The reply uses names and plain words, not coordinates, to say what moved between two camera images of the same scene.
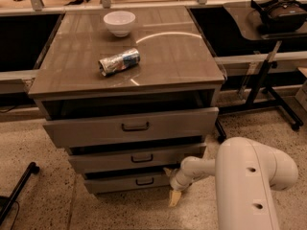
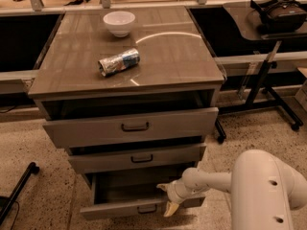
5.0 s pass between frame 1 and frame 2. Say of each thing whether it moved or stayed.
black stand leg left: stayed
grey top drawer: stayed
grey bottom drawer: moved
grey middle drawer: stayed
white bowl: stayed
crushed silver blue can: stayed
